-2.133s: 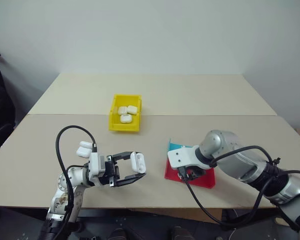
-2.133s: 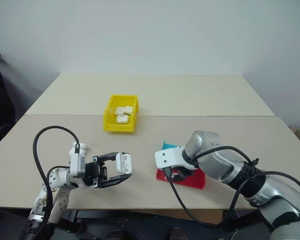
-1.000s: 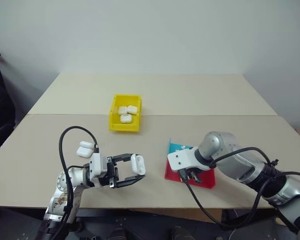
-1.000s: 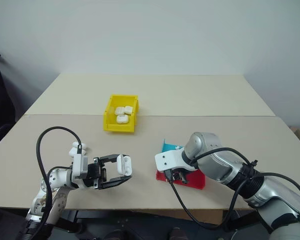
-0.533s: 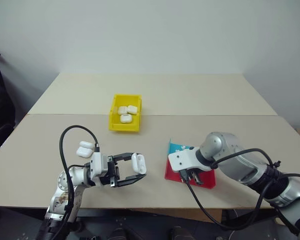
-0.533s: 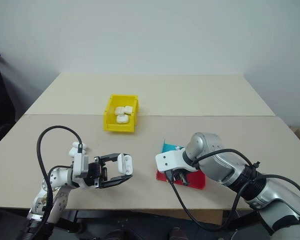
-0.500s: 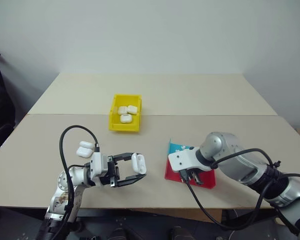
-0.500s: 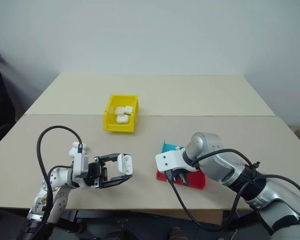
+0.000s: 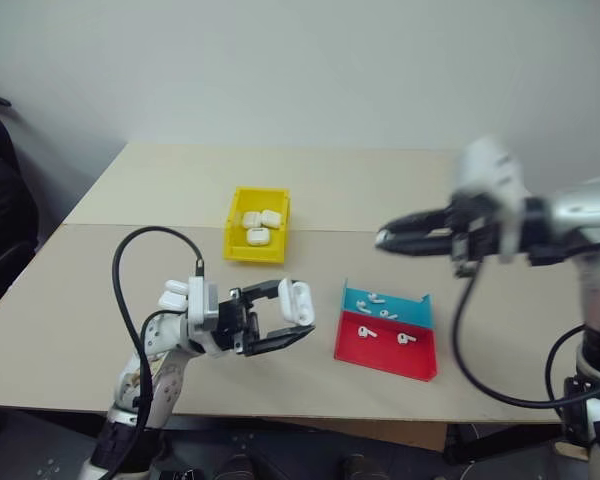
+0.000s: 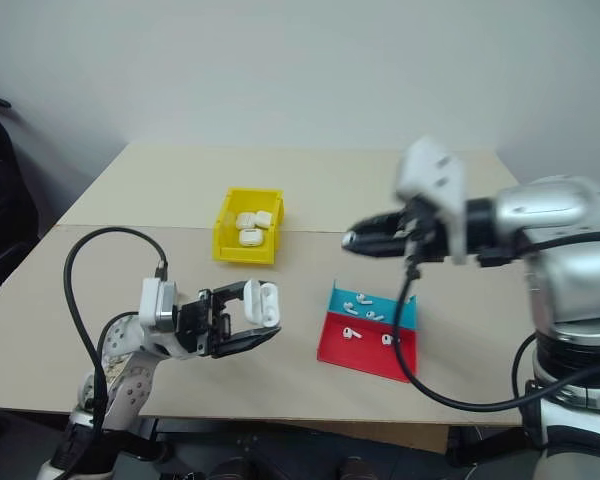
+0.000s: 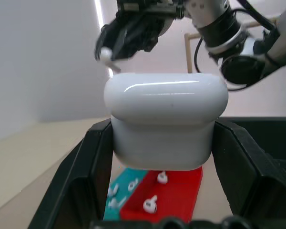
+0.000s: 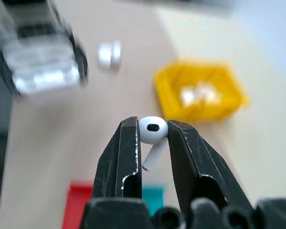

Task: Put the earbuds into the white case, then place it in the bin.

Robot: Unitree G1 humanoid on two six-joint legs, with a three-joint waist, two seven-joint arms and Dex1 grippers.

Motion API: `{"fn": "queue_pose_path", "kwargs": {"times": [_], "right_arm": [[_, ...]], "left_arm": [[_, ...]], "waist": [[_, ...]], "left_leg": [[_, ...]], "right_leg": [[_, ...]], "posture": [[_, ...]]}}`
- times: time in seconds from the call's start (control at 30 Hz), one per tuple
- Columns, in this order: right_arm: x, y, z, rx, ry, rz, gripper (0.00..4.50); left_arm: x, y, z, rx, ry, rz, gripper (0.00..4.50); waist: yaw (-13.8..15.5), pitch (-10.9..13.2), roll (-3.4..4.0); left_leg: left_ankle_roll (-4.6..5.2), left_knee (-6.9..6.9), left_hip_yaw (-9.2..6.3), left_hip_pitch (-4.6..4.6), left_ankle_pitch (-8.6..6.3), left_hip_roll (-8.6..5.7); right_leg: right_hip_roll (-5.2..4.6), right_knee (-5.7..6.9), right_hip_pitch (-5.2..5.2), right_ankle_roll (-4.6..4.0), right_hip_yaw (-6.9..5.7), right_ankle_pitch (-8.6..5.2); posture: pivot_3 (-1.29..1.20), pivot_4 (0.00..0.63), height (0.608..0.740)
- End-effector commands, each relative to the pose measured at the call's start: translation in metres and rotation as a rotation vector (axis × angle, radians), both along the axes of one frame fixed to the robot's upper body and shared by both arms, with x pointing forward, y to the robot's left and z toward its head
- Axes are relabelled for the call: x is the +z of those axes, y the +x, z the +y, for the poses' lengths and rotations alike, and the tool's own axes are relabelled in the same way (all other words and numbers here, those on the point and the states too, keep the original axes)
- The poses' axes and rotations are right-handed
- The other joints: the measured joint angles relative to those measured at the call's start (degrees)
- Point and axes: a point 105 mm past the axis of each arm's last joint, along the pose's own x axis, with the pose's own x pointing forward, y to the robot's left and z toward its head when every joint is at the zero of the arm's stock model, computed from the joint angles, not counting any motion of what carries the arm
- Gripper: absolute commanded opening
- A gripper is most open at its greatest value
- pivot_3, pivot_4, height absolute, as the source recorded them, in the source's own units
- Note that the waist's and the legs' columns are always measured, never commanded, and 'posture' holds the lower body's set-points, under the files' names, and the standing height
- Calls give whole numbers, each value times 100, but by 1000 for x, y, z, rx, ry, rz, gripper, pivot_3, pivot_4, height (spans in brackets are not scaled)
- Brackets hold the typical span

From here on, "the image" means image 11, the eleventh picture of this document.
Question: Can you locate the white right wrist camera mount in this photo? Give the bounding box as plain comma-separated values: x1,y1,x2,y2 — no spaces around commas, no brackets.
184,0,231,29

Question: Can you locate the teal plastic tray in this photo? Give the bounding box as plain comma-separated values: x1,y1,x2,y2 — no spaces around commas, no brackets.
102,167,149,221

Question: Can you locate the black plastic bin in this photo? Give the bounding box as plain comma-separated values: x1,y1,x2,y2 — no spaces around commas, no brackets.
220,116,286,183

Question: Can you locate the white earbud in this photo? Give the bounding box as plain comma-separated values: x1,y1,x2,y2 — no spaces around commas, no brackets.
156,171,169,185
143,195,158,214
108,197,127,209
100,47,122,72

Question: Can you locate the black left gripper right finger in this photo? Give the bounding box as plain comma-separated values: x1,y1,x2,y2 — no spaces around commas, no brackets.
211,118,286,229

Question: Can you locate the white earbuds charging case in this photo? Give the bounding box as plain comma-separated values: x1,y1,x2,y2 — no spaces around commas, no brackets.
103,72,229,171

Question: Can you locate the red plastic tray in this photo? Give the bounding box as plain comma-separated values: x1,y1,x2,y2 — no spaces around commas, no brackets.
120,166,204,224

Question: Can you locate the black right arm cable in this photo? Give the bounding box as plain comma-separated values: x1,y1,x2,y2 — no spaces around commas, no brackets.
194,0,281,75

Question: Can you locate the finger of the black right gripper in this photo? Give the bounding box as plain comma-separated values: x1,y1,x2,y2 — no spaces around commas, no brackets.
111,20,147,62
94,18,124,62

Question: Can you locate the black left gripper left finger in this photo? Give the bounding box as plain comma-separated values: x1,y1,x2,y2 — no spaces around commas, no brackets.
27,118,114,229

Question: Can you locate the light wooden frame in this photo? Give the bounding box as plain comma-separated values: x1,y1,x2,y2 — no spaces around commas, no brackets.
184,17,277,73

